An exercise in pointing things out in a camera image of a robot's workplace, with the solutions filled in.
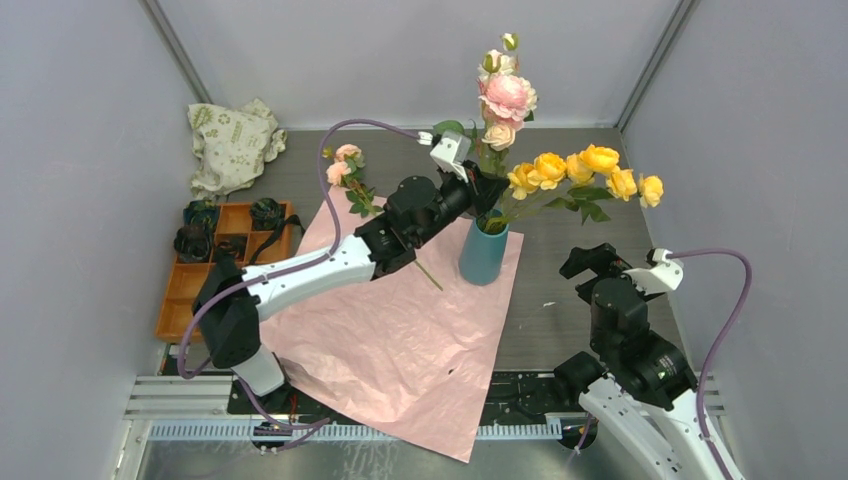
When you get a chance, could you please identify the dark rolled fabric top-right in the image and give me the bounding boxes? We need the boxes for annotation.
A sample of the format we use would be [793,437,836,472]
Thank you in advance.
[249,197,285,231]

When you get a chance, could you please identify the dark rolled fabric middle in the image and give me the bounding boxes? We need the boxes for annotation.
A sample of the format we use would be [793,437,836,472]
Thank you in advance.
[211,235,247,263]

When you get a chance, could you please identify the teal cylindrical vase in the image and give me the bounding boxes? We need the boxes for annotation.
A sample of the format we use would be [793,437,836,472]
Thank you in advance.
[458,210,509,286]

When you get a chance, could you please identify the large pink peony stem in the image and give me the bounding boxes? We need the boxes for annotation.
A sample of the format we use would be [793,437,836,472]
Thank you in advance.
[433,71,539,180]

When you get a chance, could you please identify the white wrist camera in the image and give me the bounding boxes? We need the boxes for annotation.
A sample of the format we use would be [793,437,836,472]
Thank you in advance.
[418,130,472,183]
[623,248,684,295]

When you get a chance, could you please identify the small peach rose stem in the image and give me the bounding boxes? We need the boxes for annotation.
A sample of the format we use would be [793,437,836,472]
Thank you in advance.
[479,123,517,176]

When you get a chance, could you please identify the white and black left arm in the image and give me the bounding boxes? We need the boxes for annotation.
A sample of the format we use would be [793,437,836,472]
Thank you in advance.
[192,160,510,413]

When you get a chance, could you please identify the pink wrapping paper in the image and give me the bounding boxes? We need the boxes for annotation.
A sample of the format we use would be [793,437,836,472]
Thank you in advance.
[260,219,524,463]

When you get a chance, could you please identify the black printed ribbon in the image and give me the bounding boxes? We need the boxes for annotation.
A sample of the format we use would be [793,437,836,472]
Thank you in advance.
[248,214,306,265]

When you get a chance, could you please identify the dark rolled fabric middle-left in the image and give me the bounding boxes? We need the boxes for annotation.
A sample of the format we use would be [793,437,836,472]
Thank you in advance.
[173,224,213,264]

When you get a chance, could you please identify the dark rolled fabric top-left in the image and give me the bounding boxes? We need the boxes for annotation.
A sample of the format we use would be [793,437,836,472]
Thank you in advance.
[182,199,220,232]

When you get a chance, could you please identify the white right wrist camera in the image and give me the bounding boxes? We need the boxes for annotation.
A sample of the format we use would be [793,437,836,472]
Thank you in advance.
[623,248,684,295]

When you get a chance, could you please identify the white rose stem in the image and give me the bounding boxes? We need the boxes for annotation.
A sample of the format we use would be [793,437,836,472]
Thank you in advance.
[478,32,520,81]

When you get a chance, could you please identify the orange compartment tray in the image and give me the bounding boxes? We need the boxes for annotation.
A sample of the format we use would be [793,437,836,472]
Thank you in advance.
[154,201,299,343]

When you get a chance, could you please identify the aluminium slotted rail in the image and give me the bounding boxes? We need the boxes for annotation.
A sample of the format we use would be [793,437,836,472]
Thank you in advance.
[148,419,562,442]

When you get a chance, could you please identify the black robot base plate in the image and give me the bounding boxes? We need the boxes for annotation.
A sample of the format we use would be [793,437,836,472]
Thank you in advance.
[259,370,599,431]

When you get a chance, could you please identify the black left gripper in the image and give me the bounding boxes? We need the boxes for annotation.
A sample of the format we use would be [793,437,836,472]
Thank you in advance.
[413,161,510,248]

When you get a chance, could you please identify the printed cream cloth bag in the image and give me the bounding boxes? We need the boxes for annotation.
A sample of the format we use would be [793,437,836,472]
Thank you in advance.
[187,98,288,199]

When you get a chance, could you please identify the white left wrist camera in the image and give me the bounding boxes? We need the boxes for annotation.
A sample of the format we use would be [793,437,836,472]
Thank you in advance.
[418,130,472,183]

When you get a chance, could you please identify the yellow rose stem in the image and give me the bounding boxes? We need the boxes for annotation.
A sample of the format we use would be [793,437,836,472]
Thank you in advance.
[477,144,665,234]

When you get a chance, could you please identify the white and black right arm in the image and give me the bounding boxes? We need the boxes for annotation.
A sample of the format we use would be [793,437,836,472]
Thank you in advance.
[554,243,744,479]

